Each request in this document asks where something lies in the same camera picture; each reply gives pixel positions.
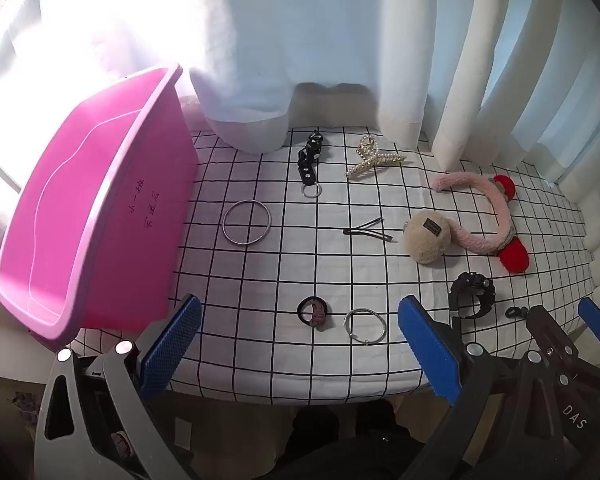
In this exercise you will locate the small black clip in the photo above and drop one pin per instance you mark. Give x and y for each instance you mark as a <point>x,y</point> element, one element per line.
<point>516,312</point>

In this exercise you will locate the white sheer curtain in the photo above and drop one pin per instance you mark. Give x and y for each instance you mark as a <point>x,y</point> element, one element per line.
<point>305,35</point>

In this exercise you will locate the large silver bangle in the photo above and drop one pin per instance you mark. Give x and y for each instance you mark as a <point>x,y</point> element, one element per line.
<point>270,220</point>

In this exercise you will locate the small silver bangle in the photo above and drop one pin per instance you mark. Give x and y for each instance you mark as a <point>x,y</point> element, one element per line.
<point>384,327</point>

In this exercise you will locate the beige plush pompom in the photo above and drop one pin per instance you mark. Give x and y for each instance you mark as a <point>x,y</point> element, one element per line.
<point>425,240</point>

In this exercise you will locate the pearl hair claw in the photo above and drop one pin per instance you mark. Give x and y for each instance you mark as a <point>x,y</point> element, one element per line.
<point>367,160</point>

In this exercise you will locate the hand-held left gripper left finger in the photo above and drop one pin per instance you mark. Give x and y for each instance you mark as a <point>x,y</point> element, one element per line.
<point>170,345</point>

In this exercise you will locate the black bobby pin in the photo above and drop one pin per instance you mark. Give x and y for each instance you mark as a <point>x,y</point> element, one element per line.
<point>365,225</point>
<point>372,235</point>

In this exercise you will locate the person's dark pants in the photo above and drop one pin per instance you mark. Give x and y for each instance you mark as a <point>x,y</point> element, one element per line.
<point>355,440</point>

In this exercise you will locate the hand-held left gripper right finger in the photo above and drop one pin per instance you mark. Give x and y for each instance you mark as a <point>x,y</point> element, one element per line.
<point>430,350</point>

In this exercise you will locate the pink plastic bin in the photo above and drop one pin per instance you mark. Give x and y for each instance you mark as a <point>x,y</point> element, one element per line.
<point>80,200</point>

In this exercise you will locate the pink headband red pompoms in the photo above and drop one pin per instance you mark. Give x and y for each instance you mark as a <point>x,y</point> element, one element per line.
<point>480,245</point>

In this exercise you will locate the white black grid cloth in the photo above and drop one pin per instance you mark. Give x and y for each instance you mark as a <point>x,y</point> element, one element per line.
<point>280,270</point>

